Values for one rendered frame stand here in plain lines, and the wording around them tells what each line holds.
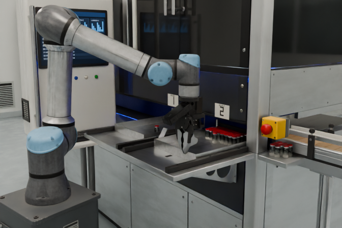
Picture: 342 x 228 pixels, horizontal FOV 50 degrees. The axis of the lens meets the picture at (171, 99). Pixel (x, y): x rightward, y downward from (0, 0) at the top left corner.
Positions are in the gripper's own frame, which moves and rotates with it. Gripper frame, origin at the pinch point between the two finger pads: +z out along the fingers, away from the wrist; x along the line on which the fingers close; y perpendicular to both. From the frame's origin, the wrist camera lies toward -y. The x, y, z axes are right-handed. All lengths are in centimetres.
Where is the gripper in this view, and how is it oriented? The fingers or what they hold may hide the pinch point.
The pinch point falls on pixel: (183, 150)
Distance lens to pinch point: 136.3
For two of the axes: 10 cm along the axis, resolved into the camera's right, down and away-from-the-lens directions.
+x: -6.1, -1.3, 7.9
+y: 8.0, -0.8, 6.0
